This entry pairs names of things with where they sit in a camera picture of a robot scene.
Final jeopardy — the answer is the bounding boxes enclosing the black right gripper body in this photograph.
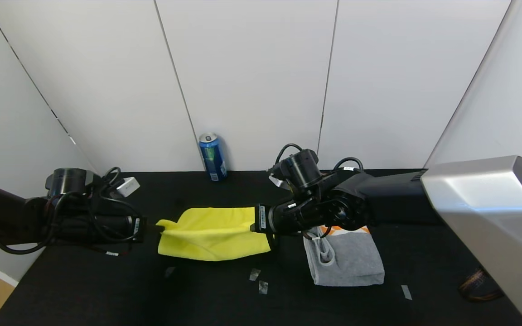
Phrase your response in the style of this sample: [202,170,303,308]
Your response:
[254,202,300,235]

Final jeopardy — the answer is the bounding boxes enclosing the grey terry towel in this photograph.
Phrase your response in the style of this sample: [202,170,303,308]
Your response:
[303,225,385,287]

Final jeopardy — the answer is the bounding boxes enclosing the dark braided hanging cable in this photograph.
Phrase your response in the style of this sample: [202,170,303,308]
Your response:
[459,269,504,303]

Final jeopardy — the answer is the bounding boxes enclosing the blue drink can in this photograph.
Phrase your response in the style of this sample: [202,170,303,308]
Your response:
[198,132,228,182]

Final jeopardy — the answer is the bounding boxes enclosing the black right cable loop with tag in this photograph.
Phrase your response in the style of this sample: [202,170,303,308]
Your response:
[301,224,335,241]

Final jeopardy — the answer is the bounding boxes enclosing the black fabric table cover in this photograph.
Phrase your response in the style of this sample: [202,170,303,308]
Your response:
[0,169,522,326]

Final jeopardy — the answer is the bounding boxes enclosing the black left camera cable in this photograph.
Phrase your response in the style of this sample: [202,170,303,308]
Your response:
[101,166,122,187]

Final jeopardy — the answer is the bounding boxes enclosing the black right camera cable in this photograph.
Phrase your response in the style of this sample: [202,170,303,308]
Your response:
[274,143,303,167]

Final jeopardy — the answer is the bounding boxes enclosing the black camera cable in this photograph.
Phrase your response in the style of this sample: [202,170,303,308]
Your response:
[101,166,122,187]
[274,143,303,167]

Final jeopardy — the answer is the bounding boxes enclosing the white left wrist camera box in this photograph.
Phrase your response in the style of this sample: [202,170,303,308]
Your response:
[116,177,141,198]

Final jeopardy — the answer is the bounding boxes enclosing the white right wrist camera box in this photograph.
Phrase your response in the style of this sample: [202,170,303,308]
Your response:
[268,174,291,191]

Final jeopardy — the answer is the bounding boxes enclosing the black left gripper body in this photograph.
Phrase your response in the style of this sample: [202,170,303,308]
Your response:
[94,215,148,244]

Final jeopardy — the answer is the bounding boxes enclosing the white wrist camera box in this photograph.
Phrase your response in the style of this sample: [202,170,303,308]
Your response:
[268,174,291,191]
[116,177,141,198]

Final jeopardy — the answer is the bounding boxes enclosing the black left wrist cable bundle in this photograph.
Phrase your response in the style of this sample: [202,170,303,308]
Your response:
[0,167,146,258]

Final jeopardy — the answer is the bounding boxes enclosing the black right motor cable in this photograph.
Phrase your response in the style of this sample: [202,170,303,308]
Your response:
[333,157,364,173]

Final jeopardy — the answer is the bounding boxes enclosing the yellow microfiber towel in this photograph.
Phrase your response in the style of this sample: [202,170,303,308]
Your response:
[157,207,274,262]

